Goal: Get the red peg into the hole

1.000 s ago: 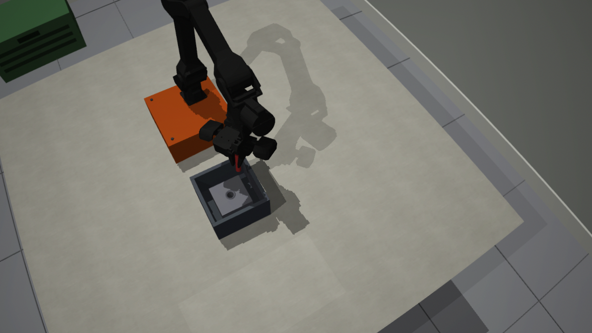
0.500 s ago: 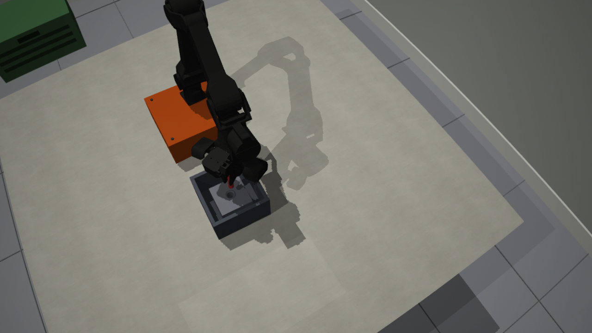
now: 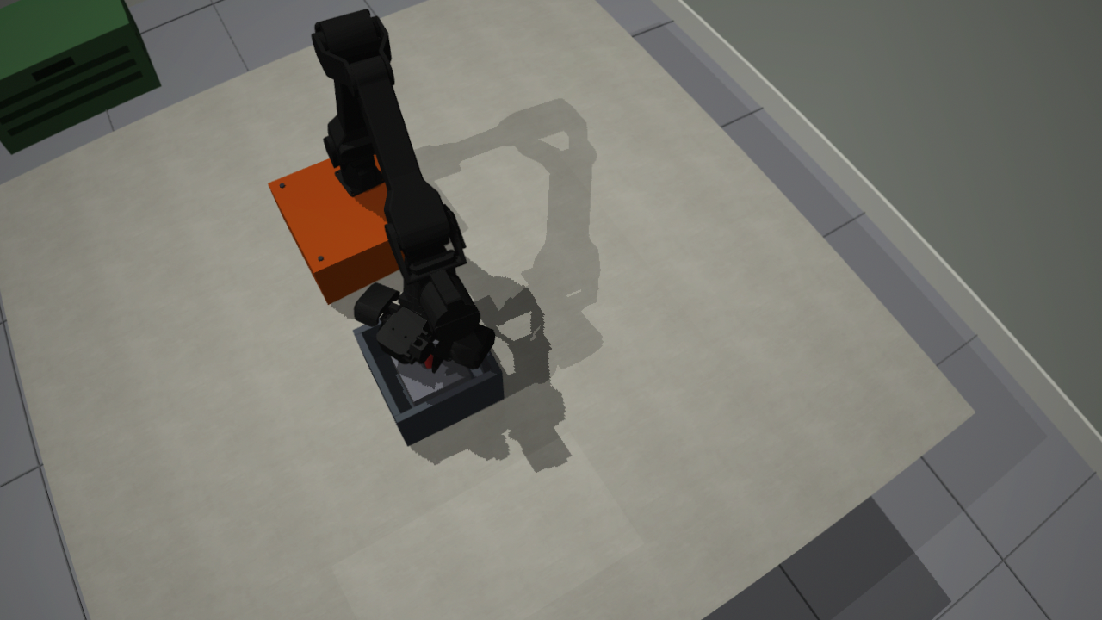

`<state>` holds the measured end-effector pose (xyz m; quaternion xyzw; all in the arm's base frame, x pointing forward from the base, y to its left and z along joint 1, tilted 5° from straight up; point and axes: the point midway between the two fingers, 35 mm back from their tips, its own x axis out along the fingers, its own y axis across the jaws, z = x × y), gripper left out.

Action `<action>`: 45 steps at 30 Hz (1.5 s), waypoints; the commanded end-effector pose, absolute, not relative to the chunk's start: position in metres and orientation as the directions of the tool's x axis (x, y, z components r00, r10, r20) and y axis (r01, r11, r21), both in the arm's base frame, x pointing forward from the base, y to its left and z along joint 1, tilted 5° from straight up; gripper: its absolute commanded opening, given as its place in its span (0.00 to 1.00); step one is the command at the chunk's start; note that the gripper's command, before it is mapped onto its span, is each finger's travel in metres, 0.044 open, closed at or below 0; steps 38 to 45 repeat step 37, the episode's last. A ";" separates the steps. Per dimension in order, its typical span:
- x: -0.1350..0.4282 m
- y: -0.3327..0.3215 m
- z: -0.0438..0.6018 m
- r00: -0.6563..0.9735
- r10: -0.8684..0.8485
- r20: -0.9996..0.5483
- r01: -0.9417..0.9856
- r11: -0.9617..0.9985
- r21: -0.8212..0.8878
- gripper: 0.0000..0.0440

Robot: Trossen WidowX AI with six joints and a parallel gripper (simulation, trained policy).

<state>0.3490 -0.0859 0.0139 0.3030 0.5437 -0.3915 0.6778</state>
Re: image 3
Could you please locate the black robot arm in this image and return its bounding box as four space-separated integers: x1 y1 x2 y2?
311 9 480 365

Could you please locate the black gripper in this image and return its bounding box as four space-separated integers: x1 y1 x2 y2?
354 282 495 373

